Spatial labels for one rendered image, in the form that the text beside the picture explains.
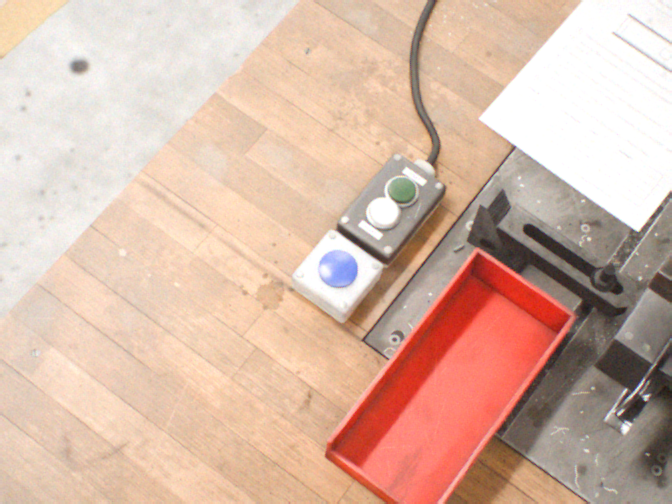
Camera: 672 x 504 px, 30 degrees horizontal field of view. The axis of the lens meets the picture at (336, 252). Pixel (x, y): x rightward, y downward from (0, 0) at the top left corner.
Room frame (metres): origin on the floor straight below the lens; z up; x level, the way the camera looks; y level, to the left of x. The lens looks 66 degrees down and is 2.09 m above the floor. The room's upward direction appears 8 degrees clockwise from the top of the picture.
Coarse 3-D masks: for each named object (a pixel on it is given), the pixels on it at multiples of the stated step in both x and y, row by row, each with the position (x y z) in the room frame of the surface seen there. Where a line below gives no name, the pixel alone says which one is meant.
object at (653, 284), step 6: (666, 258) 0.46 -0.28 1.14; (666, 264) 0.45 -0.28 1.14; (660, 270) 0.45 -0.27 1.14; (666, 270) 0.45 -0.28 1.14; (654, 276) 0.44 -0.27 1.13; (660, 276) 0.44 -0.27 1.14; (666, 276) 0.44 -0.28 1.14; (654, 282) 0.44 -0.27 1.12; (660, 282) 0.44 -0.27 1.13; (666, 282) 0.44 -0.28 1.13; (648, 288) 0.44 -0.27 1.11; (654, 288) 0.44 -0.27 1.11; (660, 288) 0.44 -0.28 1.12; (666, 288) 0.44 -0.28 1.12; (660, 294) 0.44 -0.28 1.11; (666, 294) 0.44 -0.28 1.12; (666, 300) 0.43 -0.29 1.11
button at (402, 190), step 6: (396, 180) 0.60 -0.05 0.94; (402, 180) 0.60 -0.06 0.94; (408, 180) 0.60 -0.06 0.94; (390, 186) 0.59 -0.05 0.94; (396, 186) 0.59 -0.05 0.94; (402, 186) 0.59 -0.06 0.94; (408, 186) 0.60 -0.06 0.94; (414, 186) 0.60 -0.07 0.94; (390, 192) 0.59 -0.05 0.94; (396, 192) 0.59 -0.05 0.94; (402, 192) 0.59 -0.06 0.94; (408, 192) 0.59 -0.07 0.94; (414, 192) 0.59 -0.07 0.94; (396, 198) 0.58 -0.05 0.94; (402, 198) 0.58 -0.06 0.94; (408, 198) 0.58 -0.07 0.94
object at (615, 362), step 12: (612, 348) 0.44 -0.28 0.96; (600, 360) 0.44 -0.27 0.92; (612, 360) 0.44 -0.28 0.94; (624, 360) 0.43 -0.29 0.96; (636, 360) 0.43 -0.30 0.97; (612, 372) 0.43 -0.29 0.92; (624, 372) 0.43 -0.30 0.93; (636, 372) 0.42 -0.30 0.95; (624, 384) 0.42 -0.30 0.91; (636, 384) 0.42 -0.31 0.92; (660, 384) 0.41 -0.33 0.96
